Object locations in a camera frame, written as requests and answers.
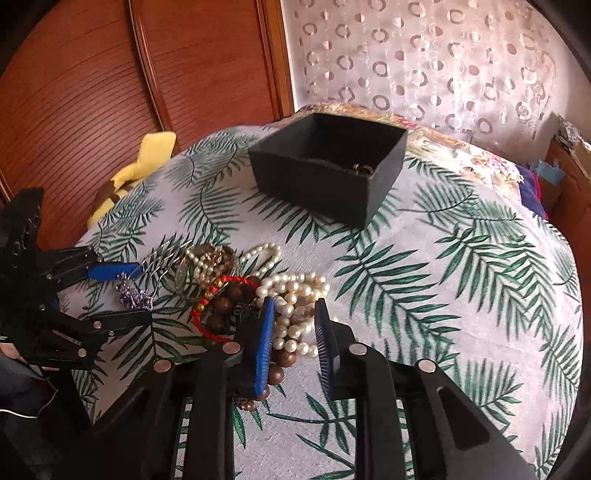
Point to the purple cloth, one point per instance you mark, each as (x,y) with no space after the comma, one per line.
(531,189)

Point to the wooden side cabinet with clutter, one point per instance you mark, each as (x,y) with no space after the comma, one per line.
(570,157)

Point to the yellow plush toy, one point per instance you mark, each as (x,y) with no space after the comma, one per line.
(152,152)

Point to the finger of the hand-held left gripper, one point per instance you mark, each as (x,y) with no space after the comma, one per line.
(115,272)
(127,320)

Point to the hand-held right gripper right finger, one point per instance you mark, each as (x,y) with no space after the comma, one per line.
(324,350)

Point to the small white pearl strand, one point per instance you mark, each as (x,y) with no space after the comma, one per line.
(267,262)

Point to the purple flower hairpin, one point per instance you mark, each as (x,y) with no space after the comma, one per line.
(135,296)

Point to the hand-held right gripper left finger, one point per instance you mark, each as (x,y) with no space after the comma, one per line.
(262,346)

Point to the brown wooden wardrobe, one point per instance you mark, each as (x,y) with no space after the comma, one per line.
(92,92)

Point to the green leaf printed cloth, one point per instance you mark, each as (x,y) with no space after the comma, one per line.
(461,300)

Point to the black jewelry box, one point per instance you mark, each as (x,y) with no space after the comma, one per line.
(318,184)

